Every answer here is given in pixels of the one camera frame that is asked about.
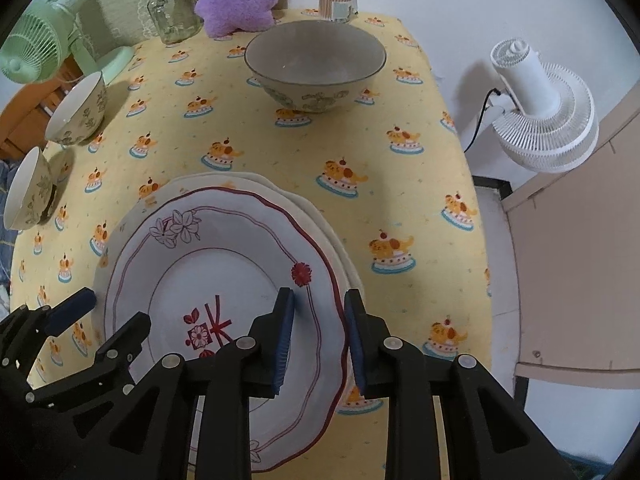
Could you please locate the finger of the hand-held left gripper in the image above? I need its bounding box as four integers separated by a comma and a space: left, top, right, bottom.
10, 287, 97, 341
75, 311, 152, 401

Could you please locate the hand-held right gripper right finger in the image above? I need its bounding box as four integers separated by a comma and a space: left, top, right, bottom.
344, 288, 581, 480

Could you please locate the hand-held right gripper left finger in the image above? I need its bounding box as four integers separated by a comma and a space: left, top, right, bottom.
100, 287, 296, 480

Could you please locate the white plate maroon rim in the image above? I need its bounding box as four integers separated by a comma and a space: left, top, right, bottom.
102, 187, 349, 473

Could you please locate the large grey floral bowl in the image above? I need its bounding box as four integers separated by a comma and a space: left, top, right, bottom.
4, 146, 57, 231

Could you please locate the large orange flower plate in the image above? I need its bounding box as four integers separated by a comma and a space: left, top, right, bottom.
92, 171, 363, 361

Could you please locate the blue plaid pillow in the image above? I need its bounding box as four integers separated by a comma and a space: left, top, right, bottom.
0, 160, 16, 311

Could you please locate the wooden headboard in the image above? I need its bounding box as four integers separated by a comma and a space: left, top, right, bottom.
0, 55, 81, 161

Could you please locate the yellow printed tablecloth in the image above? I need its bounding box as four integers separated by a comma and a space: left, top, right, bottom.
7, 7, 496, 476

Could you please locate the beige door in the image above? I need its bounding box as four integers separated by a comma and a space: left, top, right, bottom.
501, 95, 640, 378

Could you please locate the green desk fan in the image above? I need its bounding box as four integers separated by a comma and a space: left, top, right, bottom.
0, 0, 136, 86

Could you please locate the white fan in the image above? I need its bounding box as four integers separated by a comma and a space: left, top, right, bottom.
490, 39, 600, 173

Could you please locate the glass jar dark lid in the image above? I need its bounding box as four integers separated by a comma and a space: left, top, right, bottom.
144, 0, 203, 46

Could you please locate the cotton swab container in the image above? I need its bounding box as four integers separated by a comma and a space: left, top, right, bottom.
318, 0, 359, 24

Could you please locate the black fan cable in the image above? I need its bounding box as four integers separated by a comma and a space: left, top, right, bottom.
462, 87, 502, 153

